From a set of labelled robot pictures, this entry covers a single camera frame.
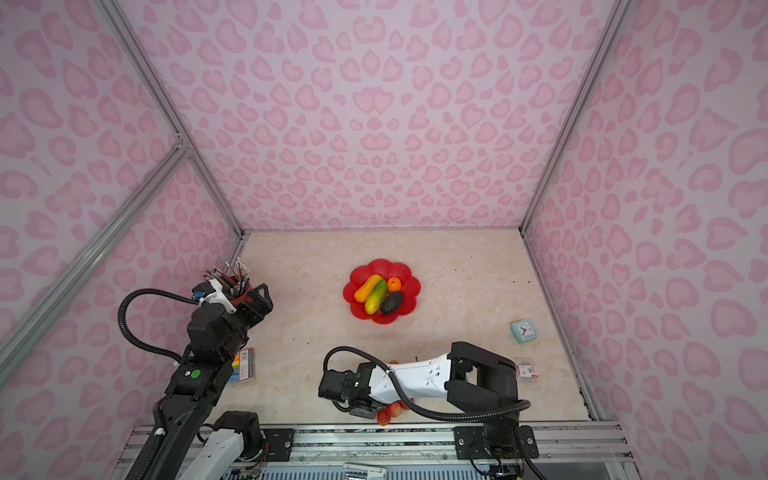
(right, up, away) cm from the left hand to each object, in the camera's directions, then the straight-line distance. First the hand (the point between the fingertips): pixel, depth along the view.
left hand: (254, 288), depth 74 cm
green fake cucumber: (+29, -5, +21) cm, 36 cm away
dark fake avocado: (+34, -7, +22) cm, 41 cm away
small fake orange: (+35, -1, +26) cm, 43 cm away
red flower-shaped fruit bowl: (+40, -3, +23) cm, 46 cm away
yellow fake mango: (+25, -3, +24) cm, 34 cm away
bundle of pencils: (-15, +1, +18) cm, 23 cm away
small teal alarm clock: (+74, -15, +16) cm, 77 cm away
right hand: (+28, -29, +6) cm, 40 cm away
